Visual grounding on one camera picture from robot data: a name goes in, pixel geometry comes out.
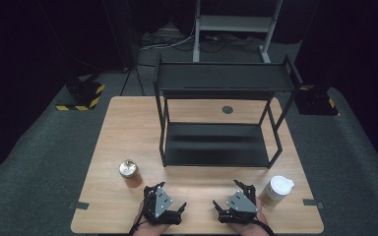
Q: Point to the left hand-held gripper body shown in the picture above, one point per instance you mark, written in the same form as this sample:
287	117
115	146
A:
162	203

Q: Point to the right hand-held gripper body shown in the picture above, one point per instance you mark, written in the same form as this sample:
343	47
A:
241	205

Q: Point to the amber bottle with white lid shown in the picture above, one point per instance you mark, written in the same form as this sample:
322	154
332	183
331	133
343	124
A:
277	189

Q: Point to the black two-tier metal rack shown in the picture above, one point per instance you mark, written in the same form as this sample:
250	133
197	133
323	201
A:
210	149

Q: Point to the person's left hand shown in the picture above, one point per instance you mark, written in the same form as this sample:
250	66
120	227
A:
151	230

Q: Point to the grey tape strip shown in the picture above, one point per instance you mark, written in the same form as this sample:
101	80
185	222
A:
312	203
78	205

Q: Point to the dark round table grommet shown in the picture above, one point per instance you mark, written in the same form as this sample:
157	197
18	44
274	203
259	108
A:
227	109

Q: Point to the black yellow striped stand base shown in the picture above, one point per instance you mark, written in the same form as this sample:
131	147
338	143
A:
85	95
316	103

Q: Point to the grey metal stand frame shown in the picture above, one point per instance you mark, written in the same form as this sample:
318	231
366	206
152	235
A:
234	23

